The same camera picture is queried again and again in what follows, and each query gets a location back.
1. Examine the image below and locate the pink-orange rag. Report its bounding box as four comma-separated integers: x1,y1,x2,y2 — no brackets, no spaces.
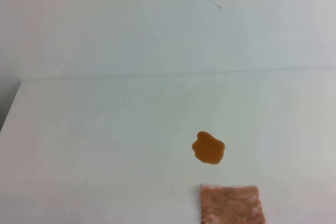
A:
200,185,266,224

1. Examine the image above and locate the brown coffee stain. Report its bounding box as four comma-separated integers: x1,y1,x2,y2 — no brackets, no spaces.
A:
192,131,225,165

